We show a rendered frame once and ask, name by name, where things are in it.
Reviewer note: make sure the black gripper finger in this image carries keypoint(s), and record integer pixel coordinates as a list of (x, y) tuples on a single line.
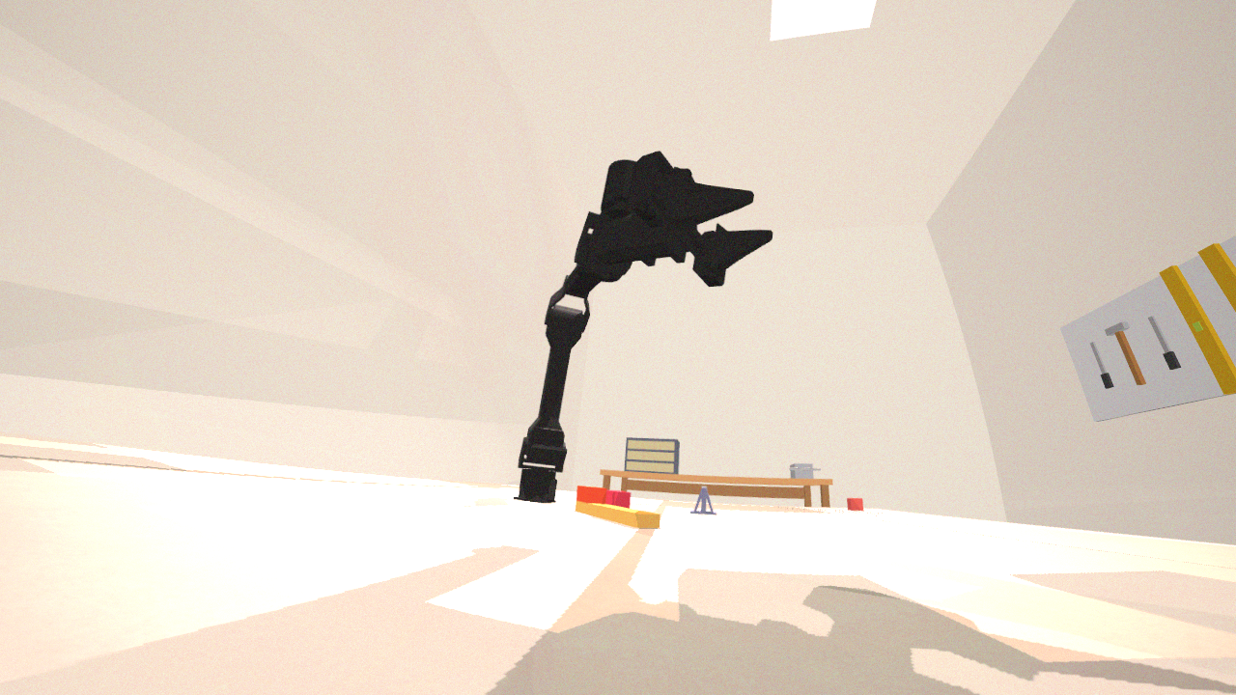
[(689, 203), (731, 246)]

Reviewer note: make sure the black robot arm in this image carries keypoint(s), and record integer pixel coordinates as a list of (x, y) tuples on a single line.
[(600, 257)]

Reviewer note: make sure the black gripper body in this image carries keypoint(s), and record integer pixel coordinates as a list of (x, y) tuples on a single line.
[(648, 235)]

